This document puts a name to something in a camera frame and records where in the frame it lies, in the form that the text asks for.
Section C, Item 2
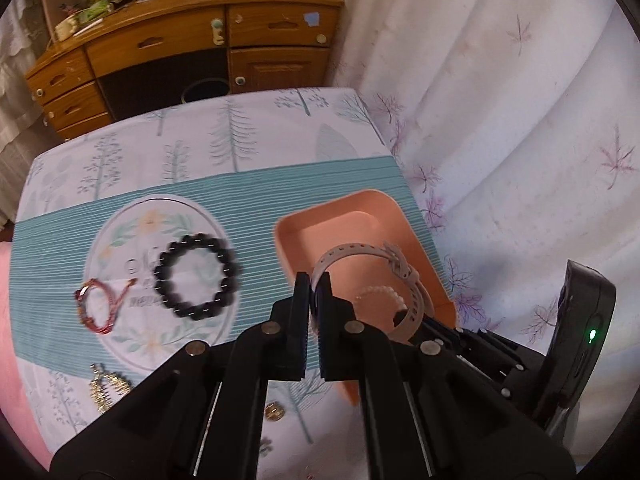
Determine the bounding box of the pink smart watch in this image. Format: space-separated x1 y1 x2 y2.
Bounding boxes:
310 243 435 344

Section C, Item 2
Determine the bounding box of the pearl bracelet with gold flower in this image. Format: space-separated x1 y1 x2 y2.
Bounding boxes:
354 285 409 313

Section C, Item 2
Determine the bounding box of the gold round pendant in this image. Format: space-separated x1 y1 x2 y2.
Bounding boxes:
264 401 286 422

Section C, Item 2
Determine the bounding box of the pink drawer tray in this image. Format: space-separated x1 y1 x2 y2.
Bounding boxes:
272 188 458 408

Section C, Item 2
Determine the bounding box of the pink blanket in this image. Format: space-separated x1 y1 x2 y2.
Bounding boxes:
0 242 52 471

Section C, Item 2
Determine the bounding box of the patterned tablecloth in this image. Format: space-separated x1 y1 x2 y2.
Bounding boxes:
9 88 442 455

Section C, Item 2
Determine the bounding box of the lace covered piano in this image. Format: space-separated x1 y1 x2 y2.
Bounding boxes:
1 0 58 223

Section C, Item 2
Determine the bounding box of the wooden desk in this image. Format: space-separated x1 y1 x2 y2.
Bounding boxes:
26 0 344 140

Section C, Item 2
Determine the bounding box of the white mug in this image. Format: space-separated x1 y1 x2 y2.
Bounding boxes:
54 14 80 42

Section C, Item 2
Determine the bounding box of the gold leaf bracelet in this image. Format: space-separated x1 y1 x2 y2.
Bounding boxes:
88 363 134 413

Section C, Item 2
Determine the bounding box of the black bead bracelet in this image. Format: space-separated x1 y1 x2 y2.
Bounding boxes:
152 232 241 322

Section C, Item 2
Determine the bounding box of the red string bracelet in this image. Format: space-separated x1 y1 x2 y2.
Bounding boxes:
74 277 139 335

